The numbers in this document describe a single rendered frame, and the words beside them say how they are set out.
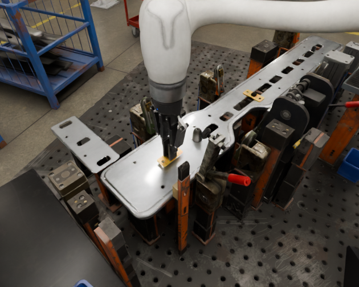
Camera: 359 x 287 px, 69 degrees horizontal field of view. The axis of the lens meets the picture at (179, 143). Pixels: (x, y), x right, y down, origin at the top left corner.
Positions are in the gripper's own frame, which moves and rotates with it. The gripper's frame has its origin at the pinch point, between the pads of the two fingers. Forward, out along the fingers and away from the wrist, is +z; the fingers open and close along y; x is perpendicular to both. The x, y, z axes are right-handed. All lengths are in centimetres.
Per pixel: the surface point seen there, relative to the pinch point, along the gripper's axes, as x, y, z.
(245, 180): 0.4, -25.9, -9.7
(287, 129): -25.1, -23.3, -6.9
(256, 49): -76, 18, 2
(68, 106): -31, 181, 106
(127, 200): 18.8, -2.4, 5.2
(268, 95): -51, -4, 5
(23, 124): 11, 185, 106
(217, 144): 1.3, -17.4, -16.2
